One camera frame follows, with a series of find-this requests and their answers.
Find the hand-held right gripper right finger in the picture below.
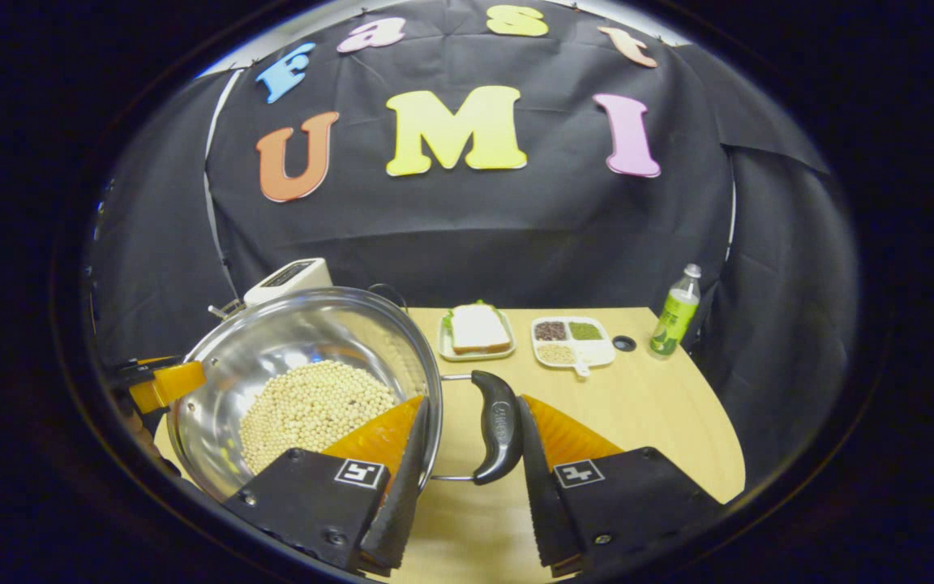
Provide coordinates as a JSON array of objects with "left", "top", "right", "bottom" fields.
[{"left": 516, "top": 394, "right": 726, "bottom": 578}]

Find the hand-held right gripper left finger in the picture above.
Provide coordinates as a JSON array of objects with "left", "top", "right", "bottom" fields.
[{"left": 222, "top": 395, "right": 433, "bottom": 578}]

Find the stainless steel pot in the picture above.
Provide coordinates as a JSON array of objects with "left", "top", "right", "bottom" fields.
[{"left": 165, "top": 286, "right": 525, "bottom": 502}]

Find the pile of soybeans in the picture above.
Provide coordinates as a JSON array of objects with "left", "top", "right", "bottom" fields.
[{"left": 238, "top": 361, "right": 399, "bottom": 475}]

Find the white toaster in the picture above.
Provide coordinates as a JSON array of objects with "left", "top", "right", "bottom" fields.
[{"left": 244, "top": 258, "right": 334, "bottom": 307}]

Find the white divided dish with beans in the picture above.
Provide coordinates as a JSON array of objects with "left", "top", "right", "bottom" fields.
[{"left": 530, "top": 316, "right": 617, "bottom": 379}]

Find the small white plate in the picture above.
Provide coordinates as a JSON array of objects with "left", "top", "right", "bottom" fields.
[{"left": 438, "top": 312, "right": 518, "bottom": 363}]

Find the white bread sandwich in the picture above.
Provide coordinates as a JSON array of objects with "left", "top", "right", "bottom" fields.
[{"left": 449, "top": 302, "right": 512, "bottom": 354}]

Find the green drink bottle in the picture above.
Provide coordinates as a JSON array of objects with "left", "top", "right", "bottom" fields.
[{"left": 649, "top": 263, "right": 703, "bottom": 359}]

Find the black backdrop cloth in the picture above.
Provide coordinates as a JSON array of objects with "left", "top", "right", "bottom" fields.
[{"left": 82, "top": 0, "right": 861, "bottom": 487}]

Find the black cooktop power cable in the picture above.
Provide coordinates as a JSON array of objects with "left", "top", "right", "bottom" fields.
[{"left": 368, "top": 282, "right": 409, "bottom": 316}]

